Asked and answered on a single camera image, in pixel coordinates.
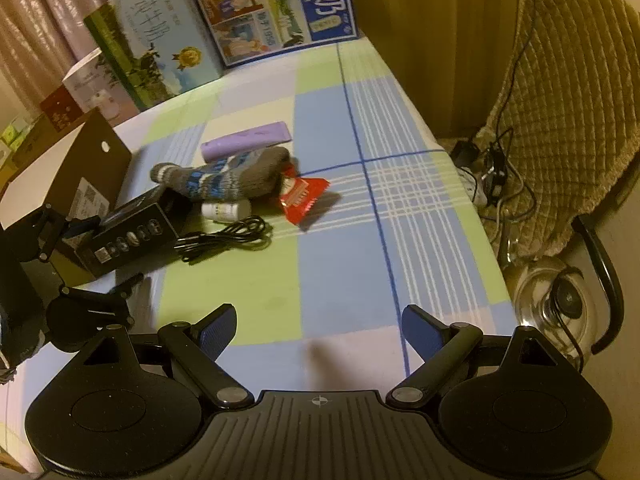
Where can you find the green tissue packs bundle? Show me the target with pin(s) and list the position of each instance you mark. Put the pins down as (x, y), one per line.
(10, 132)

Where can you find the red gift box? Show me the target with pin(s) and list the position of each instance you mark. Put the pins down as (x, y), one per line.
(60, 110)

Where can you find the small white bottle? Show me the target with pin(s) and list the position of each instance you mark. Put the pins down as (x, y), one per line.
(225, 210)

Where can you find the white humidifier box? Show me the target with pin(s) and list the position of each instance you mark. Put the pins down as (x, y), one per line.
(95, 90)

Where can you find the glass kettle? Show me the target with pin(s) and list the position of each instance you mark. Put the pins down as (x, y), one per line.
(540, 285)

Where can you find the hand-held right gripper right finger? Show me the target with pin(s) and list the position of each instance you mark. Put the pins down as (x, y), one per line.
(422, 330)

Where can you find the red snack packet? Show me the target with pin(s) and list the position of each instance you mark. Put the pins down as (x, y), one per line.
(300, 197)

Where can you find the white power strip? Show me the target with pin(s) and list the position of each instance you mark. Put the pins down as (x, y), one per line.
(472, 187)

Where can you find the brown cardboard carton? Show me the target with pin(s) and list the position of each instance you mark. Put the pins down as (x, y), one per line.
(32, 147)

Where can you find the purple packet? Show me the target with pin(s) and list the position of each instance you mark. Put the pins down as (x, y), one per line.
(245, 140)

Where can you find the brown cardboard box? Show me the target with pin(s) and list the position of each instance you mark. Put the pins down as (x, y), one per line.
(107, 175)

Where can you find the black product box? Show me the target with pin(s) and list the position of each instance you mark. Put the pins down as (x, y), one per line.
(140, 235)

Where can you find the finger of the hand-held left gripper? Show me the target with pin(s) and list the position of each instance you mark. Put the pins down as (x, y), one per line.
(122, 291)
(80, 227)

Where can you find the blue milk carton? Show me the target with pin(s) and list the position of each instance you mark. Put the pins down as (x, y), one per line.
(280, 10)

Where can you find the green milk carton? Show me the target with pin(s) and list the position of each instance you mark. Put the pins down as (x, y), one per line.
(160, 35)

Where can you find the pink patterned curtain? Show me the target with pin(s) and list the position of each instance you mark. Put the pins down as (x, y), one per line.
(50, 10)

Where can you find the black power adapter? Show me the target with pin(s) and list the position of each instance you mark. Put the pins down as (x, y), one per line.
(465, 154)

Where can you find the checked tablecloth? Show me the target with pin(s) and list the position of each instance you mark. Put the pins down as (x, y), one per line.
(340, 240)

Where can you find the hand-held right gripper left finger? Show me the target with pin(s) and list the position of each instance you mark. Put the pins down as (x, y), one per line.
(220, 330)

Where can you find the striped knitted sock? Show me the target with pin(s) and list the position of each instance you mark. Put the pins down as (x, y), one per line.
(225, 175)

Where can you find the quilted chair cover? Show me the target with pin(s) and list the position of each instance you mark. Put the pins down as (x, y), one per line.
(575, 110)

